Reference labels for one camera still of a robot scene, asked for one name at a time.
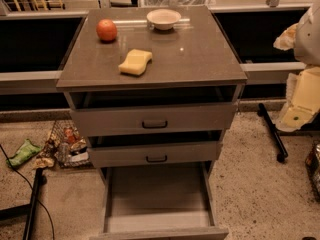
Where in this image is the open bottom drawer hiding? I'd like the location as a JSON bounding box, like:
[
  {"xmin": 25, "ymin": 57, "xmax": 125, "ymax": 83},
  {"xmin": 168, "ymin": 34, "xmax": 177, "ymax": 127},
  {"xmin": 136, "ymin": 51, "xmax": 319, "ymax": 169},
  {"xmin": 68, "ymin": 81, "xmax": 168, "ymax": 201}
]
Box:
[{"xmin": 90, "ymin": 162, "xmax": 228, "ymax": 240}]

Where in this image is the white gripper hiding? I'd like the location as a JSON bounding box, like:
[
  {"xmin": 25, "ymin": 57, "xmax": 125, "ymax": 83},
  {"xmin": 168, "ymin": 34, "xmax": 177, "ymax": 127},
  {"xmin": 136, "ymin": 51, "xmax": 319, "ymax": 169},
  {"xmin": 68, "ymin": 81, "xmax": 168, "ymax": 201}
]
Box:
[{"xmin": 273, "ymin": 23, "xmax": 320, "ymax": 132}]

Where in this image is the black stand leg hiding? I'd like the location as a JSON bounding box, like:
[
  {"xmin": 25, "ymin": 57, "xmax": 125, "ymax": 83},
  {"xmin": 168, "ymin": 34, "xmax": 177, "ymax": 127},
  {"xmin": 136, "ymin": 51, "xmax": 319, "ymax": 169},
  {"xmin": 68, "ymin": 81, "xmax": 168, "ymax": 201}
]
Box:
[
  {"xmin": 257, "ymin": 103, "xmax": 288, "ymax": 163},
  {"xmin": 0, "ymin": 168, "xmax": 46, "ymax": 240}
]

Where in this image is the orange fruit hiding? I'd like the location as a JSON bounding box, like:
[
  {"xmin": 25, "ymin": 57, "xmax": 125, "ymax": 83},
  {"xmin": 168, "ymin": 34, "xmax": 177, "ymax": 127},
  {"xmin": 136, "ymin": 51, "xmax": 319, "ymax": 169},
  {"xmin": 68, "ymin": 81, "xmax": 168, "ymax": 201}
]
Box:
[{"xmin": 96, "ymin": 19, "xmax": 117, "ymax": 42}]

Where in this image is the black stand leg right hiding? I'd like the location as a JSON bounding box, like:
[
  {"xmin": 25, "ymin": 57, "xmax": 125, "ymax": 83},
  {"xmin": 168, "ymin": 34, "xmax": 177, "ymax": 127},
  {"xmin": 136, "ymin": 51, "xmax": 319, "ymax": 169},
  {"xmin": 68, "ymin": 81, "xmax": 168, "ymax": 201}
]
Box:
[{"xmin": 257, "ymin": 103, "xmax": 288, "ymax": 163}]

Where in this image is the middle drawer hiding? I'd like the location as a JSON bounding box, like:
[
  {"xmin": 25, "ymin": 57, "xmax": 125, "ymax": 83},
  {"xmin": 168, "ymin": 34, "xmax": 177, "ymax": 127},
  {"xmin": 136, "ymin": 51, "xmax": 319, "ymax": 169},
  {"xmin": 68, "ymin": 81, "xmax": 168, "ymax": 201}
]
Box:
[{"xmin": 88, "ymin": 141, "xmax": 222, "ymax": 168}]

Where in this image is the top drawer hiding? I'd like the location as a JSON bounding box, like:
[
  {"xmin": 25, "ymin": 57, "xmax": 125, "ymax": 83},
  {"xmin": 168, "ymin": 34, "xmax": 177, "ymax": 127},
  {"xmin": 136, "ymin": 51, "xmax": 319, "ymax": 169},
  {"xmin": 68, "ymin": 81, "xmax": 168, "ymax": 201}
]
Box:
[{"xmin": 70, "ymin": 103, "xmax": 236, "ymax": 137}]

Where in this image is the green snack bag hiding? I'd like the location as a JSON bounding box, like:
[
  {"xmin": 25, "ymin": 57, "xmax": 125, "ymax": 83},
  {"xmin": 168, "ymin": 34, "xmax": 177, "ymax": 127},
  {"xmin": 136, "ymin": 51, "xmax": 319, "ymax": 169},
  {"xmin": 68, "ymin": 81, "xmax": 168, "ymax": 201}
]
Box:
[{"xmin": 6, "ymin": 139, "xmax": 41, "ymax": 168}]

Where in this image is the wire basket with snacks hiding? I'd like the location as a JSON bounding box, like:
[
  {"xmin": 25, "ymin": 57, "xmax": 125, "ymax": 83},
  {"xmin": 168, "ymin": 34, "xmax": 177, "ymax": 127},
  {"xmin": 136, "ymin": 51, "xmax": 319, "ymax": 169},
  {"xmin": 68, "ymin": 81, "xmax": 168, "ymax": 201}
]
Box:
[{"xmin": 34, "ymin": 120, "xmax": 91, "ymax": 169}]

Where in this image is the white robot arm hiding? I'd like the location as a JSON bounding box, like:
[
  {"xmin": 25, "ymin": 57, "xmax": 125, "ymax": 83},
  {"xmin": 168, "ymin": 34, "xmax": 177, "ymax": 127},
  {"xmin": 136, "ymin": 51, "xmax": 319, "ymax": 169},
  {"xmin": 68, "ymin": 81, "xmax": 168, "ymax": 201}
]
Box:
[{"xmin": 273, "ymin": 0, "xmax": 320, "ymax": 132}]

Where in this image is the white bowl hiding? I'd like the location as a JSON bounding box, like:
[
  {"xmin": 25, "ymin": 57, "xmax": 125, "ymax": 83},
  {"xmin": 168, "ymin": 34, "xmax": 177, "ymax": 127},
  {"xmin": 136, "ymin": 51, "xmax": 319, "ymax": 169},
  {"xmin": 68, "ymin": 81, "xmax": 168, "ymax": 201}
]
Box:
[{"xmin": 147, "ymin": 9, "xmax": 181, "ymax": 31}]

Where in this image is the black cable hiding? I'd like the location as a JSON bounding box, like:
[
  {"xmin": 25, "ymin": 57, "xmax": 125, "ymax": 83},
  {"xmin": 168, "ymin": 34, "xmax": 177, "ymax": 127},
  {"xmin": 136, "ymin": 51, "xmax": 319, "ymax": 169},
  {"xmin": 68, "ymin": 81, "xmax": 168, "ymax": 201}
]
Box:
[{"xmin": 0, "ymin": 144, "xmax": 56, "ymax": 240}]

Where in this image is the grey drawer cabinet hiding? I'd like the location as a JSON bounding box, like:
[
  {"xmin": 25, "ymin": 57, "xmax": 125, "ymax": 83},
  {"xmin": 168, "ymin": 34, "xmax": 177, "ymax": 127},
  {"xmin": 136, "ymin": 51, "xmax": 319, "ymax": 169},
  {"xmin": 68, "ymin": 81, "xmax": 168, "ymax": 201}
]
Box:
[{"xmin": 57, "ymin": 7, "xmax": 246, "ymax": 240}]

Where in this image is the yellow sponge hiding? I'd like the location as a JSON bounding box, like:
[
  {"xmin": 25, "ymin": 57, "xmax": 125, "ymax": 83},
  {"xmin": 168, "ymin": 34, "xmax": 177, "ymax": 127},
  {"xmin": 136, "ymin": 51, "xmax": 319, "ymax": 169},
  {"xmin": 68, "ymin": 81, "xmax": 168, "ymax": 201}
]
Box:
[{"xmin": 118, "ymin": 49, "xmax": 153, "ymax": 76}]

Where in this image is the black stand leg left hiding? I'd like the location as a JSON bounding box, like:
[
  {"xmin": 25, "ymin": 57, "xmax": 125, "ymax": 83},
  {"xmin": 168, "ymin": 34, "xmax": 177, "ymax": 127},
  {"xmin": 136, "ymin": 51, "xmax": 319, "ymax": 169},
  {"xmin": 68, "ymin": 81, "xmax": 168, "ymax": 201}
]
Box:
[{"xmin": 0, "ymin": 168, "xmax": 46, "ymax": 240}]

